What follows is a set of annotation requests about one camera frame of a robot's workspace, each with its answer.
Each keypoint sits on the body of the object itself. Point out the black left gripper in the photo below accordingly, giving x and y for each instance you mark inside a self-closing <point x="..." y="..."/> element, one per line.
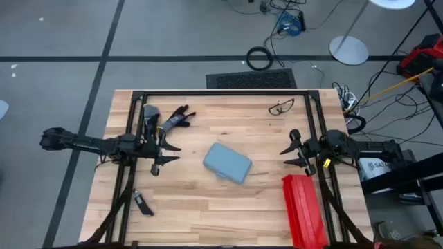
<point x="150" y="148"/>

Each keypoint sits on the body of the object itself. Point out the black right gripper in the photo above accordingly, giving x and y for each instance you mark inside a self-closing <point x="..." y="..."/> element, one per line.
<point x="313" y="150"/>

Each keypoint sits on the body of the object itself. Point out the grey plastic tool case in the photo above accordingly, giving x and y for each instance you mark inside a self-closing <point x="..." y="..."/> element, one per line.
<point x="226" y="162"/>

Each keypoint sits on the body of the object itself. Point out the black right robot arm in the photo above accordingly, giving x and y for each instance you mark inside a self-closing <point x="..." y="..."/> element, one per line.
<point x="373" y="148"/>

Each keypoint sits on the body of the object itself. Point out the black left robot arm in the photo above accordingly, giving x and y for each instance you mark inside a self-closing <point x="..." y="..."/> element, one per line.
<point x="86" y="143"/>

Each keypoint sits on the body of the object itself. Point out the red black tool box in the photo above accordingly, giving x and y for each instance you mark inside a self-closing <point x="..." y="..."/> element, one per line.
<point x="420" y="57"/>

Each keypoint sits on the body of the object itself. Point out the black work glove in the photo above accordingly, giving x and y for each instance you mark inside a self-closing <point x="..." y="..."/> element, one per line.
<point x="174" y="121"/>

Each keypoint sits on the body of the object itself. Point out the grey work glove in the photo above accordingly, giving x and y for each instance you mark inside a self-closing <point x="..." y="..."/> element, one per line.
<point x="151" y="111"/>

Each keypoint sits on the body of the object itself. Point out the clear safety glasses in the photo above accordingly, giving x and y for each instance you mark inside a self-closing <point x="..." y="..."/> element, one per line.
<point x="277" y="109"/>

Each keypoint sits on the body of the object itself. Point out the black utility knife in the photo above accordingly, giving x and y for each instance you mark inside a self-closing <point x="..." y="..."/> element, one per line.
<point x="142" y="202"/>

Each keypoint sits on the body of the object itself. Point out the red plastic bin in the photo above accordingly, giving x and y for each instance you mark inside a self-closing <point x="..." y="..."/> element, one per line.
<point x="304" y="211"/>

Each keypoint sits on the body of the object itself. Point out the white power strip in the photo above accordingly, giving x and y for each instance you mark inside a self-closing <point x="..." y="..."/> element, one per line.
<point x="349" y="100"/>

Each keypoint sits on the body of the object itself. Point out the white cardboard box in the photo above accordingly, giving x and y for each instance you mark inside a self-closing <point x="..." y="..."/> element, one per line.
<point x="372" y="167"/>

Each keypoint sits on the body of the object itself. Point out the black shelf rack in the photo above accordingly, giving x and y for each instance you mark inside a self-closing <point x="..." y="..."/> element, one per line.
<point x="408" y="174"/>

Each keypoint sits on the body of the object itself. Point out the person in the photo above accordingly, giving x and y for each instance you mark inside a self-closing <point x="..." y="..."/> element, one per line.
<point x="389" y="231"/>

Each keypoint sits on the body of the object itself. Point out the black power strip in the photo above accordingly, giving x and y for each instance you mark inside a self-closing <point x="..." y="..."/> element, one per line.
<point x="302" y="20"/>

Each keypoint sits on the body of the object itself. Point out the thin black stand pole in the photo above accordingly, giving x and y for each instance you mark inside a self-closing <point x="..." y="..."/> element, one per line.
<point x="398" y="53"/>

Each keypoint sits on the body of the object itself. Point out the pale grey round object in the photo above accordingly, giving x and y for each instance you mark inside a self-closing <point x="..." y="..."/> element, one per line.
<point x="3" y="110"/>

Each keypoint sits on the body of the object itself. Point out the black aluminium table frame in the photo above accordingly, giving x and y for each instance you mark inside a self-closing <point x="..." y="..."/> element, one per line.
<point x="225" y="92"/>

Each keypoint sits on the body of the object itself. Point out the white round pedestal table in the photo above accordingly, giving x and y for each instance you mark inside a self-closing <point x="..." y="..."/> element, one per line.
<point x="349" y="50"/>

